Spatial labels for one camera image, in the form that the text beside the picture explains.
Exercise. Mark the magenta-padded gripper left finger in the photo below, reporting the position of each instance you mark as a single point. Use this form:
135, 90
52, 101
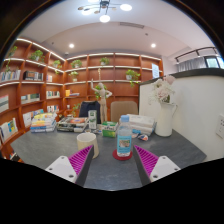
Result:
60, 168

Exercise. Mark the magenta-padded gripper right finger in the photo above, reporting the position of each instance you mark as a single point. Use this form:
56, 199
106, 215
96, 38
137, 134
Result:
165, 166

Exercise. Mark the clear blue-capped water bottle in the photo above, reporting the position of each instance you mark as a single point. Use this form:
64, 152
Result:
124, 140

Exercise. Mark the cream ceramic cup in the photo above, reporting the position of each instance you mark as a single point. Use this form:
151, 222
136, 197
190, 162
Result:
87, 145

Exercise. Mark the white pitcher vase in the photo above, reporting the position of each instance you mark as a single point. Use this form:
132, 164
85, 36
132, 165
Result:
164, 121

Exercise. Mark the stack of dark books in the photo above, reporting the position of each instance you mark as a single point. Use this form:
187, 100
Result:
71, 124

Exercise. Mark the stack of colourful books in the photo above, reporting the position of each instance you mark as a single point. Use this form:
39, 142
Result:
43, 123

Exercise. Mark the stack of white books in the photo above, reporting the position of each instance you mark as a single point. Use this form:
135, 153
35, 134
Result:
143, 123

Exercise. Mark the white and green carton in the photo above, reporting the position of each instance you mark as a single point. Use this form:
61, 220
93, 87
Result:
92, 119

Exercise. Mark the dark blue chair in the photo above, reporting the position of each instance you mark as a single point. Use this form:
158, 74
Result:
89, 108

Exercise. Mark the tan upholstered chair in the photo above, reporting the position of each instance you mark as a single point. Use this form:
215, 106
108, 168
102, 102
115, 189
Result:
123, 108

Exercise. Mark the pink white flower bouquet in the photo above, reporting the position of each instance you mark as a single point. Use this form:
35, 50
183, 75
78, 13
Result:
161, 90

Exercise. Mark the wooden artist mannequin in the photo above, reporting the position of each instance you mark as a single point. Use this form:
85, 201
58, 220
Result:
102, 100

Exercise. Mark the orange wooden shelf unit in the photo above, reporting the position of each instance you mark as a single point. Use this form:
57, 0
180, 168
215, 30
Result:
40, 83

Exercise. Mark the white paper poster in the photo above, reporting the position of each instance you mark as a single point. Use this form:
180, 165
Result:
155, 70

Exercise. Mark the grey curtain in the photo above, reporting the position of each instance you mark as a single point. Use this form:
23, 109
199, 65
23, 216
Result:
191, 65

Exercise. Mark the recessed ceiling spotlight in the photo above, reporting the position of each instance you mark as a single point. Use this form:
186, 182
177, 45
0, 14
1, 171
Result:
153, 45
71, 45

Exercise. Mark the ceiling air vent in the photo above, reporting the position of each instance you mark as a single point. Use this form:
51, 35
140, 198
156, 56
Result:
131, 25

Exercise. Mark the branched globe ceiling lamp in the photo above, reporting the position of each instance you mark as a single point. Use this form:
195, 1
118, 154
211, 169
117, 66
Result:
104, 18

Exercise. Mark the white wall socket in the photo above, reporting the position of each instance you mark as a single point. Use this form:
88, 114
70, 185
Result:
220, 126

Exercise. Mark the black ceiling track rail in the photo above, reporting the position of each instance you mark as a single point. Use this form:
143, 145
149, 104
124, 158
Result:
196, 51

